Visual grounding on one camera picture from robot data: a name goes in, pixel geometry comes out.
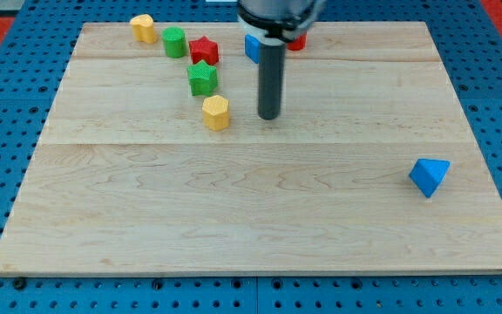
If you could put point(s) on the yellow hexagon block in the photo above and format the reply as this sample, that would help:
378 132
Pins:
216 114

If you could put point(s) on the blue triangle block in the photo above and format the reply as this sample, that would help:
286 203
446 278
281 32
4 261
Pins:
427 175

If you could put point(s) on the green star block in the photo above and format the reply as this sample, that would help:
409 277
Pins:
202 78

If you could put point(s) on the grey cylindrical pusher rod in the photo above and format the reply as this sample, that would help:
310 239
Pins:
270 80

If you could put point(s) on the wooden board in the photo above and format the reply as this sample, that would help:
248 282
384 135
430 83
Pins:
126 180

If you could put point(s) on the blue cube block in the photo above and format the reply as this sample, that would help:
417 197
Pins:
252 48

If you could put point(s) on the red star block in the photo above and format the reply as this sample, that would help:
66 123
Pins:
204 49

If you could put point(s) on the green cylinder block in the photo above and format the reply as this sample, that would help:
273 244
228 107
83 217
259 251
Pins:
174 42

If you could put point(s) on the yellow heart block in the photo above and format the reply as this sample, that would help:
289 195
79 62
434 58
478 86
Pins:
143 29

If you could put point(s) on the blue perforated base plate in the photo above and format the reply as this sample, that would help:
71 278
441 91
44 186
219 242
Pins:
33 57

